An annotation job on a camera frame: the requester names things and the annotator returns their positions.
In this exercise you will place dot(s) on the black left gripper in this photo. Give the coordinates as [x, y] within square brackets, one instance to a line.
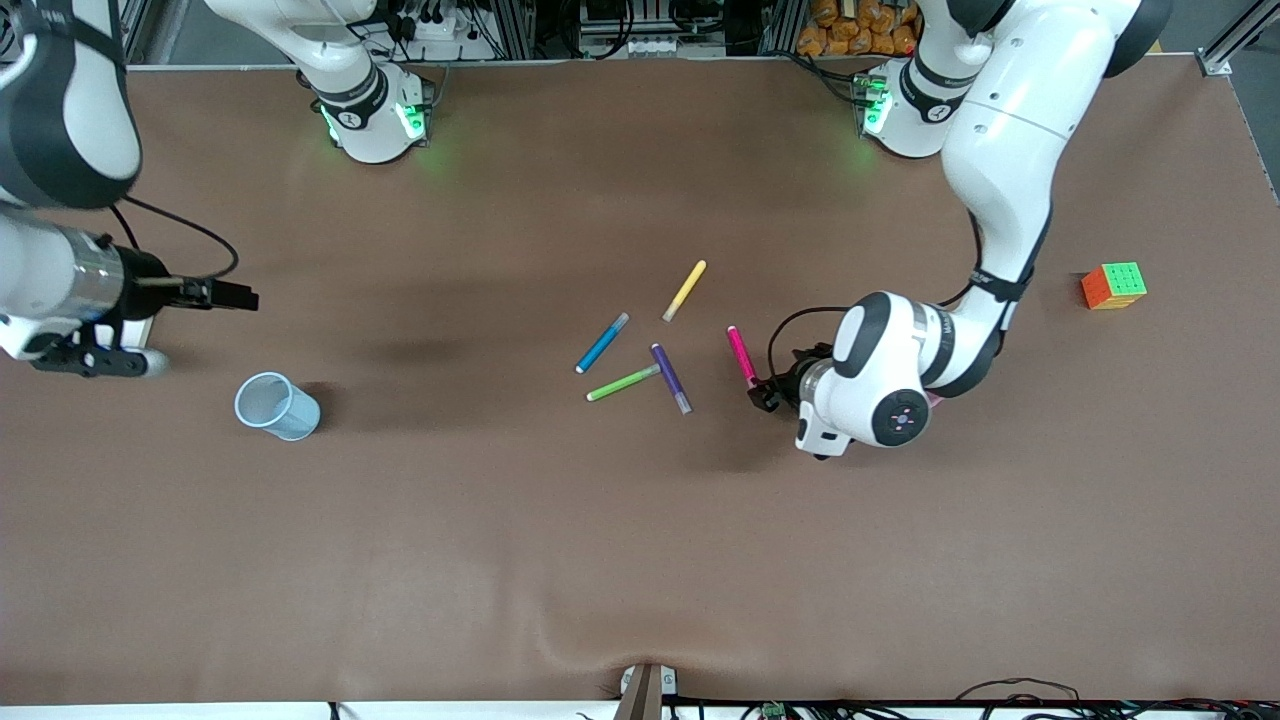
[790, 386]

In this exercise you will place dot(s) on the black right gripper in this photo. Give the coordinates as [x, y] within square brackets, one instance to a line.
[147, 283]

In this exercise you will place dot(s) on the pink marker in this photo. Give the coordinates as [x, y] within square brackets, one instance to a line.
[741, 355]

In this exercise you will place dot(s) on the blue marker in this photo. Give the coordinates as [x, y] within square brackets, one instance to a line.
[602, 343]

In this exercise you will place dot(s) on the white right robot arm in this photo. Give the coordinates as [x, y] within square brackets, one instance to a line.
[60, 110]

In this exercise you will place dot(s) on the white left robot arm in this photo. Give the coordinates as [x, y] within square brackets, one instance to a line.
[1010, 150]

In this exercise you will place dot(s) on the purple marker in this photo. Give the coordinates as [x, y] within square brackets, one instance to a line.
[670, 378]

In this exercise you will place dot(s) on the light blue plastic cup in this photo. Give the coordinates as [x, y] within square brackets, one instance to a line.
[275, 405]

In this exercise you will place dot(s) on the yellow marker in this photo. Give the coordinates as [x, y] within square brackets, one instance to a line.
[685, 290]

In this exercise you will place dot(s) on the green marker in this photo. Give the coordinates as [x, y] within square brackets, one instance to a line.
[623, 383]

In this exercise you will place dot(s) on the colourful puzzle cube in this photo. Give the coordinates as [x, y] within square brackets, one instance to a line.
[1115, 286]

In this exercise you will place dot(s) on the white power strip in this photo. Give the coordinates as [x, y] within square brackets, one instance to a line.
[655, 46]

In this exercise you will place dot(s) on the orange packets pile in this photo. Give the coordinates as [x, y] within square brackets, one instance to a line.
[850, 28]

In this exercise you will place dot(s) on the aluminium frame profile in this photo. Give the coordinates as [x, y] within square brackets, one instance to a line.
[1235, 35]

